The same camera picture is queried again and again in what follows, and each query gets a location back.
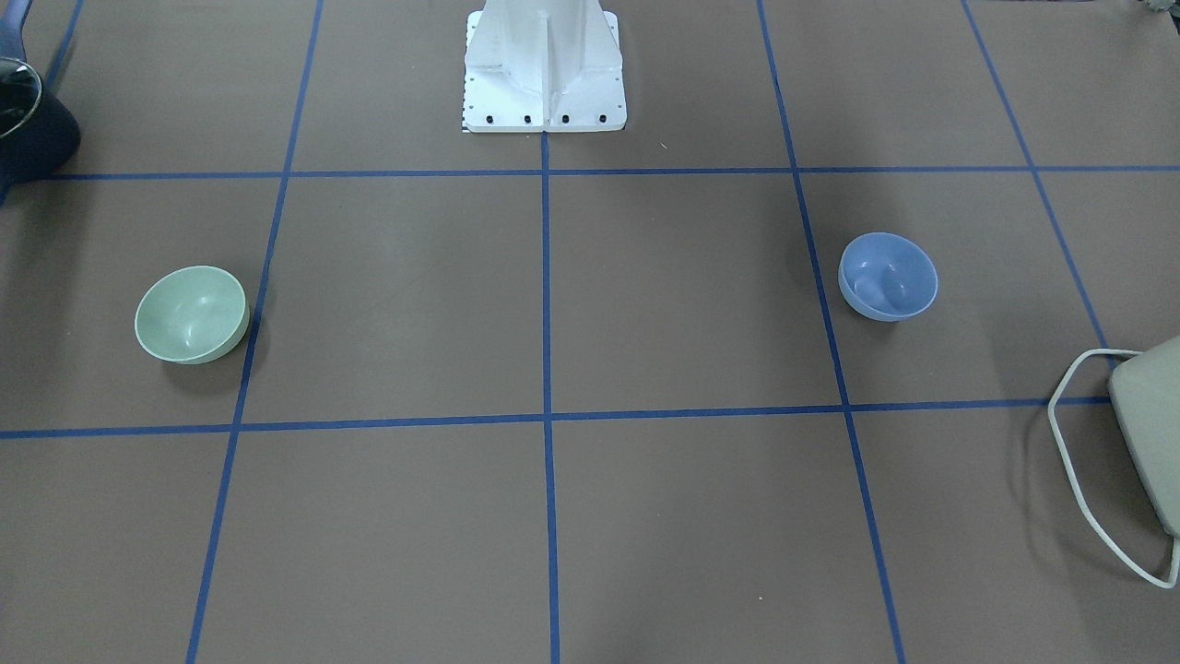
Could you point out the cream toaster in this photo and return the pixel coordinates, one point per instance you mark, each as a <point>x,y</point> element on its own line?
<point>1144,391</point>

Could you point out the blue bowl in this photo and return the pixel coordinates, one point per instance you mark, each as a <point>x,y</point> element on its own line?
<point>887,278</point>

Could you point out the glass saucepan lid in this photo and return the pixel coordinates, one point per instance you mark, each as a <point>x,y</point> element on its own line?
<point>21,93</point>

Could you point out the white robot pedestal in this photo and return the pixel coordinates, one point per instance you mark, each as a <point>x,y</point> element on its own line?
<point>543,66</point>

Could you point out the green bowl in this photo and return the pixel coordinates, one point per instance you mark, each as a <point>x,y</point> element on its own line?
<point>192,316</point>

